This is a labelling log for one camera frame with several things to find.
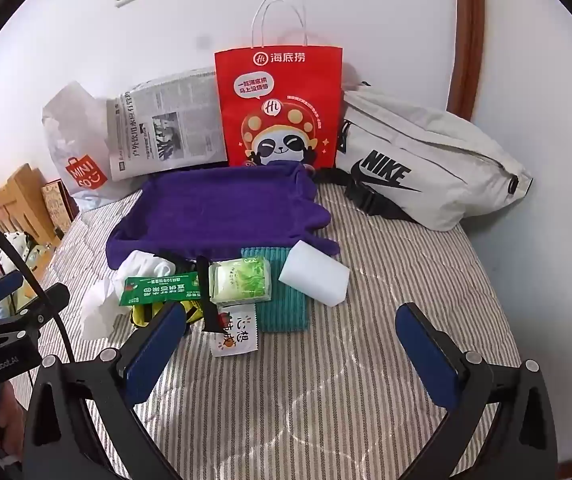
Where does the white sachet orange print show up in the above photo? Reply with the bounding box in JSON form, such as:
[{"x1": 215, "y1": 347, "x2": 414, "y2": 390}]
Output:
[{"x1": 210, "y1": 302, "x2": 258, "y2": 357}]

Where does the striped bed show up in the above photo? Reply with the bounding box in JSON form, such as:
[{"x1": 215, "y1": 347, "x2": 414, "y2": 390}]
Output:
[{"x1": 11, "y1": 180, "x2": 532, "y2": 480}]

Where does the yellow black sock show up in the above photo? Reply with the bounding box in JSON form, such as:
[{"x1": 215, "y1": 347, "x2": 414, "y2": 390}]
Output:
[{"x1": 131, "y1": 300, "x2": 204, "y2": 329}]

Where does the wooden cabinet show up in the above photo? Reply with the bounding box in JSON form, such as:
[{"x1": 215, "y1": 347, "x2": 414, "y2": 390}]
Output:
[{"x1": 0, "y1": 162, "x2": 62, "y2": 251}]

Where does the purple towel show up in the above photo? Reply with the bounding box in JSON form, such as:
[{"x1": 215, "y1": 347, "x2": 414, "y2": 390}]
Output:
[{"x1": 106, "y1": 161, "x2": 341, "y2": 273}]

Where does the green tissue pack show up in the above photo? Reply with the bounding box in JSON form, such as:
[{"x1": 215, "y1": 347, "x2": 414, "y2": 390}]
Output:
[{"x1": 208, "y1": 256, "x2": 272, "y2": 311}]

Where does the green sachet packet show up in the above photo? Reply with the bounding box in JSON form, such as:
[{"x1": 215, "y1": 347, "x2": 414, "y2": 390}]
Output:
[{"x1": 119, "y1": 271, "x2": 202, "y2": 307}]

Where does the folded newspaper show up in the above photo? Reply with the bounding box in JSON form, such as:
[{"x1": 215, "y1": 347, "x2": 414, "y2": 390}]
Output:
[{"x1": 106, "y1": 69, "x2": 228, "y2": 182}]

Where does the patterned box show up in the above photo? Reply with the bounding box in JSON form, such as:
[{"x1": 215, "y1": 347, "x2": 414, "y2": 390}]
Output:
[{"x1": 41, "y1": 180, "x2": 79, "y2": 233}]

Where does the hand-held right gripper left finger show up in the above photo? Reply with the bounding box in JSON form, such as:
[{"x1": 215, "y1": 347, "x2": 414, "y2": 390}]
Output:
[{"x1": 21, "y1": 301, "x2": 189, "y2": 480}]

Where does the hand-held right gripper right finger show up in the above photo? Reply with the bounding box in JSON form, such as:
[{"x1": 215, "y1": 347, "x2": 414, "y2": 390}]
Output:
[{"x1": 396, "y1": 302, "x2": 560, "y2": 480}]

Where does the white tissue paper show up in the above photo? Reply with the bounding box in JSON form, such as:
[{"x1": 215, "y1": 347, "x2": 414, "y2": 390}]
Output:
[{"x1": 80, "y1": 277, "x2": 134, "y2": 342}]

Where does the white waist bag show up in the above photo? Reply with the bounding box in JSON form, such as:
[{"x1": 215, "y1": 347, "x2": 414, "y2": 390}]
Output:
[{"x1": 316, "y1": 81, "x2": 534, "y2": 233}]

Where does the teal corduroy cloth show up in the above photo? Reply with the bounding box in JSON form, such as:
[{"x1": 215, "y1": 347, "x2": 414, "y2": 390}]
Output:
[{"x1": 240, "y1": 246, "x2": 310, "y2": 334}]

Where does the brown wooden door frame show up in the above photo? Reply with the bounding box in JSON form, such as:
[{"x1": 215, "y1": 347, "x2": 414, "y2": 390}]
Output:
[{"x1": 447, "y1": 0, "x2": 485, "y2": 122}]

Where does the black cable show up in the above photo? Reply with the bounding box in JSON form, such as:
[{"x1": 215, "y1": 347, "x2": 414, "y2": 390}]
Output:
[{"x1": 0, "y1": 202, "x2": 76, "y2": 363}]

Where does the white sponge block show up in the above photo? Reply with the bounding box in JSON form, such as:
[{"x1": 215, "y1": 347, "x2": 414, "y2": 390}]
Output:
[{"x1": 278, "y1": 240, "x2": 351, "y2": 307}]

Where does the white sock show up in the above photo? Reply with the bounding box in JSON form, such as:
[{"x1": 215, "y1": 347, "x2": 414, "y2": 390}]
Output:
[{"x1": 116, "y1": 249, "x2": 192, "y2": 281}]

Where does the white plastic shopping bag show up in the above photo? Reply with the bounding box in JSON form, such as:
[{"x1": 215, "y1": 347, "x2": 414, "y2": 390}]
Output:
[{"x1": 41, "y1": 81, "x2": 139, "y2": 212}]

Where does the red paper bag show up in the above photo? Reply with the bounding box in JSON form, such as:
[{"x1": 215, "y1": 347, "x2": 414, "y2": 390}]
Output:
[{"x1": 214, "y1": 0, "x2": 345, "y2": 171}]

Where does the person's left hand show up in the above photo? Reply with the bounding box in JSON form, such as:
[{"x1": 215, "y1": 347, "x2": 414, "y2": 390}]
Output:
[{"x1": 0, "y1": 382, "x2": 25, "y2": 463}]

